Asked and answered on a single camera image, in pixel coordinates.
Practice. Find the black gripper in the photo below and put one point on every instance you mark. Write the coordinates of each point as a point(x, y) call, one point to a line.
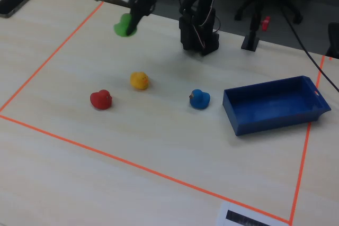
point(139, 6)

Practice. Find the green rubber duck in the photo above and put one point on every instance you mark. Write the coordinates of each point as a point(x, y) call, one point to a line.
point(122, 26)

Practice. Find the yellow rubber duck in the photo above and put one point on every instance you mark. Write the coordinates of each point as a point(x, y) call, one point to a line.
point(138, 81)

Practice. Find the red rubber duck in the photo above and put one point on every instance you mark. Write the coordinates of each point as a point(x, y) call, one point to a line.
point(100, 100)

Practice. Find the blue rubber duck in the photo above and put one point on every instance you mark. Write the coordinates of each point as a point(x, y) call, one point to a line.
point(200, 100)

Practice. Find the blue plastic box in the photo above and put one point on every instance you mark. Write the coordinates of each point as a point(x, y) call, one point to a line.
point(272, 107)

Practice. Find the orange tape strip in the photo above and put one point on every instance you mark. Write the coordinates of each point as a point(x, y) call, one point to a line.
point(148, 170)
point(53, 55)
point(304, 152)

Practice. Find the black clamp stand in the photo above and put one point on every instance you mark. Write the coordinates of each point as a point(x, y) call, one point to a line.
point(250, 42)

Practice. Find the small red object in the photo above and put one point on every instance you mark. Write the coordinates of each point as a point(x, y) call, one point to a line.
point(265, 23)

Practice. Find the black smartphone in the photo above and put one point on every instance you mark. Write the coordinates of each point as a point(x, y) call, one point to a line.
point(14, 2)

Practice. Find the white paper label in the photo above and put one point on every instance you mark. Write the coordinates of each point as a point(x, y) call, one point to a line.
point(238, 215)

